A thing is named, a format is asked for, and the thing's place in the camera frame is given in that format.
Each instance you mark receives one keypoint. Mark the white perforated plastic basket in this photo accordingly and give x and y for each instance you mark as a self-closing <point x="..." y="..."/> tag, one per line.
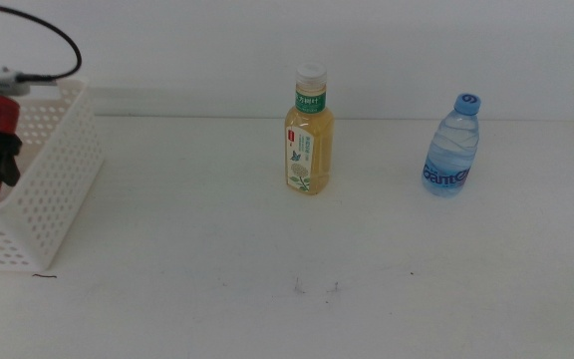
<point x="27" y="238"/>

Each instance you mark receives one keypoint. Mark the clear water bottle blue cap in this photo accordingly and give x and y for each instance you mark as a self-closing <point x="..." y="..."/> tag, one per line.
<point x="449" y="149"/>

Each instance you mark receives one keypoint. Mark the yellow tea bottle white cap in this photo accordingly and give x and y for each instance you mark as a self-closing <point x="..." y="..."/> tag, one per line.
<point x="317" y="149"/>

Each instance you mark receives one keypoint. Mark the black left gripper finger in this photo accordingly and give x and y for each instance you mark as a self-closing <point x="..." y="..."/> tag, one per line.
<point x="9" y="159"/>

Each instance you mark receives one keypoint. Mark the small dark thread piece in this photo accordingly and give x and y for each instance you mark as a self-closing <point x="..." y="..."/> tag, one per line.
<point x="45" y="275"/>

